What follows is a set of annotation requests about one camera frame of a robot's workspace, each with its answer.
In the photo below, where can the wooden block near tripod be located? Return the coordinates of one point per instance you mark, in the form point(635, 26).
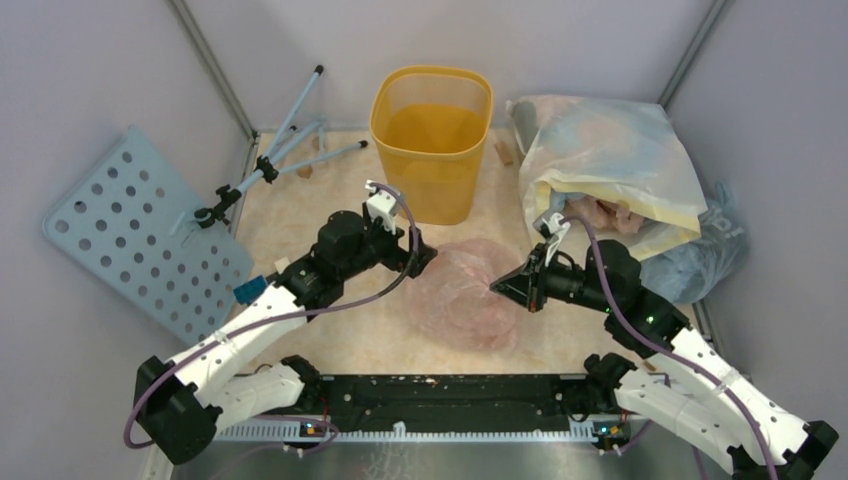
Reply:
point(305, 172)

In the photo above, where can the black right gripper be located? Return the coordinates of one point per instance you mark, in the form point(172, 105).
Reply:
point(527, 283)

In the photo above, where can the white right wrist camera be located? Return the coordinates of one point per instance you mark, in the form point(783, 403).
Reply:
point(552, 226)

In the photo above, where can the small wooden block back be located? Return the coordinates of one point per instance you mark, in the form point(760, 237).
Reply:
point(504, 153)

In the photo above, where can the light blue perforated board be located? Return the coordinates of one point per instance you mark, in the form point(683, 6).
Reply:
point(131, 223)

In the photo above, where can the pink plastic trash bag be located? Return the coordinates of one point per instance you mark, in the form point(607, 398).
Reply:
point(451, 300)

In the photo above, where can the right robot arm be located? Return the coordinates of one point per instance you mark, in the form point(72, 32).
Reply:
point(721, 413)

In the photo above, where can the large yellow translucent bag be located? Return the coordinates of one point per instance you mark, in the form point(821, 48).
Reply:
point(594, 156)

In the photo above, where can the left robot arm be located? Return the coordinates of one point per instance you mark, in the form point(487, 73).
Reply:
point(232, 351)

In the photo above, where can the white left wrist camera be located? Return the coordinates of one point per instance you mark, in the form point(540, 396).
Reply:
point(381, 207)

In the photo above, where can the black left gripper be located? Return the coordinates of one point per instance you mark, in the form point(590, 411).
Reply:
point(398, 256)

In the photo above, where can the blue block toy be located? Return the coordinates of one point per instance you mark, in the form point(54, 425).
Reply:
point(250, 291)

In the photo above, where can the yellow plastic trash bin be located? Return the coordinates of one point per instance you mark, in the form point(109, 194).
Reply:
point(430, 125)

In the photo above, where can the blue plastic bag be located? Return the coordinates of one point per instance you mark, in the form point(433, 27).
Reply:
point(687, 273)

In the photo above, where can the light blue tripod stand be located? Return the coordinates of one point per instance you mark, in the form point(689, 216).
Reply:
point(268, 166)

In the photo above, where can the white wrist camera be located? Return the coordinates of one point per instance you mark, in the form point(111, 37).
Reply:
point(552, 226)
point(381, 207)

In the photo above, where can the pale wooden block left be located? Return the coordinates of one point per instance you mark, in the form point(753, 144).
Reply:
point(281, 264)

